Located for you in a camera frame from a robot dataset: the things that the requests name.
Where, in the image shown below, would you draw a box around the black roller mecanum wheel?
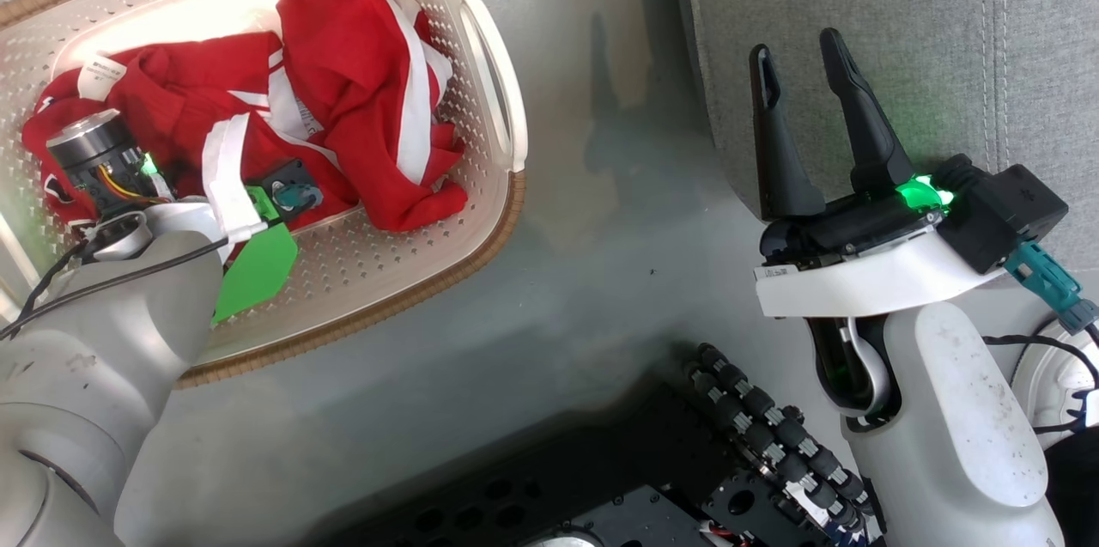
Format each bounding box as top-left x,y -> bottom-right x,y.
683,343 -> 877,544

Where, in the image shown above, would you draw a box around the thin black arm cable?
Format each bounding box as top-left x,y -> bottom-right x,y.
0,236 -> 231,342
983,324 -> 1099,436

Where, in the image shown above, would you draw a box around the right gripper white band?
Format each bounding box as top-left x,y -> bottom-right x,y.
749,27 -> 1005,320

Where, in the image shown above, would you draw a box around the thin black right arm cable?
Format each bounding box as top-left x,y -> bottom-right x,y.
983,324 -> 1099,436

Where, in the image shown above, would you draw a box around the red and white garment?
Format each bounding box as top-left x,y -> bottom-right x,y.
21,0 -> 469,234

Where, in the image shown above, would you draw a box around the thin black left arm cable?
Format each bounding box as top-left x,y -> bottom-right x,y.
0,236 -> 231,342

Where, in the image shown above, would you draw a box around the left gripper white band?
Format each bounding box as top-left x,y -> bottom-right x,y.
47,109 -> 267,243

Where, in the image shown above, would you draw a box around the white perforated basket wicker rim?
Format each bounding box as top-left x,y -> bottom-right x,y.
0,0 -> 529,389

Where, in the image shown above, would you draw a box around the teal cable connector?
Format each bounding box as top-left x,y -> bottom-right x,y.
1003,241 -> 1099,335

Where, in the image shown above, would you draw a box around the green left camera mount plate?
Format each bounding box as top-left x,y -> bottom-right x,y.
212,185 -> 300,326

